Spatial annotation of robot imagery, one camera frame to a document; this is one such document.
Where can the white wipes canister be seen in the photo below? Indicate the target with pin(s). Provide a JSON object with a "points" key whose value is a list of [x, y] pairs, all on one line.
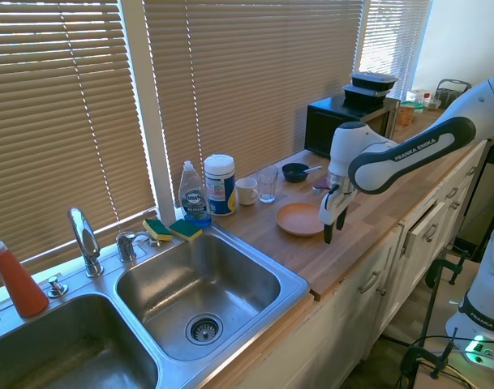
{"points": [[219, 186]]}

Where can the yellow green sponge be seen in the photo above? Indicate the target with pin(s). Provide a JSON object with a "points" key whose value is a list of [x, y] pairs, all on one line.
{"points": [[186, 230], [157, 230]]}

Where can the black microwave oven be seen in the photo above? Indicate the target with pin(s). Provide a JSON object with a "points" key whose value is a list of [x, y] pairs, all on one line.
{"points": [[323, 125]]}

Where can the clear drinking glass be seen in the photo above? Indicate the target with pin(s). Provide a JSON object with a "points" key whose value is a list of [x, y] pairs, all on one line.
{"points": [[267, 184]]}

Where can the silver spoon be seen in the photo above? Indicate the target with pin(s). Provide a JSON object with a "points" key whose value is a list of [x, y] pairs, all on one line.
{"points": [[312, 169]]}

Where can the clear dish soap bottle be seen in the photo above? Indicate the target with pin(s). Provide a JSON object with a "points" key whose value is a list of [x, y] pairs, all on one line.
{"points": [[194, 198]]}

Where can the white kitchen base cabinet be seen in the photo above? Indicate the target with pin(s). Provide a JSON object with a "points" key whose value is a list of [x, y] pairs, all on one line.
{"points": [[372, 283]]}

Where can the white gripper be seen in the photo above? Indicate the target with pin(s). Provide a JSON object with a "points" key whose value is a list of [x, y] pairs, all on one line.
{"points": [[332, 206]]}

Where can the narrow tan window blind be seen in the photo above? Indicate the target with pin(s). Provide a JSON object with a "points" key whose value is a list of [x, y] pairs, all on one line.
{"points": [[392, 36]]}

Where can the chrome sink faucet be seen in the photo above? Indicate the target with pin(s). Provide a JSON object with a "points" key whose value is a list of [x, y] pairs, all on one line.
{"points": [[84, 239]]}

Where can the black dishwasher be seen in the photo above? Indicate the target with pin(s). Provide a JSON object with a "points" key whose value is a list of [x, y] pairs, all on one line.
{"points": [[492, 190]]}

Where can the stainless steel double sink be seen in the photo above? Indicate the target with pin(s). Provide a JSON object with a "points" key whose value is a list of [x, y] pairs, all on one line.
{"points": [[198, 291]]}

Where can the clear plastic food container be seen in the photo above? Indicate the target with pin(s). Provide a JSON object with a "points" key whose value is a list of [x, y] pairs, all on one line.
{"points": [[419, 98]]}

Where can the orange spray bottle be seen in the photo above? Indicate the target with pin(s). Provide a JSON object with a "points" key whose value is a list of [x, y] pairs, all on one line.
{"points": [[21, 283]]}

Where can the white ceramic mug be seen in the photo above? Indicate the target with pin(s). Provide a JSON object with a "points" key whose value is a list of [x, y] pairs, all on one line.
{"points": [[245, 192]]}

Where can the black bar clamp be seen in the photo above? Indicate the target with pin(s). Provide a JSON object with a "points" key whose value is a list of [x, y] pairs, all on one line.
{"points": [[433, 283], [417, 356]]}

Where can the wide tan window blind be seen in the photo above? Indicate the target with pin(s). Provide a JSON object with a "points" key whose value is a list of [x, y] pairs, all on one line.
{"points": [[56, 121], [250, 81]]}

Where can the orange plate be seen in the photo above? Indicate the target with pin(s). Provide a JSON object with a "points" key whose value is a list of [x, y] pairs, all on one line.
{"points": [[297, 219]]}

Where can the orange box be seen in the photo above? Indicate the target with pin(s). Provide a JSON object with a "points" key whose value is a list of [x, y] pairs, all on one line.
{"points": [[405, 114]]}

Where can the black bowl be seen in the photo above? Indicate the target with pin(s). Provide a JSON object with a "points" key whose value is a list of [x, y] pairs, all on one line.
{"points": [[293, 173]]}

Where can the chrome sink knob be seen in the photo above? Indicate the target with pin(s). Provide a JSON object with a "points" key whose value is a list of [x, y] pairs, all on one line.
{"points": [[57, 288]]}

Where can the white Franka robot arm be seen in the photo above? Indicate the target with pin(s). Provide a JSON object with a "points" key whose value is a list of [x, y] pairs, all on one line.
{"points": [[413, 154]]}

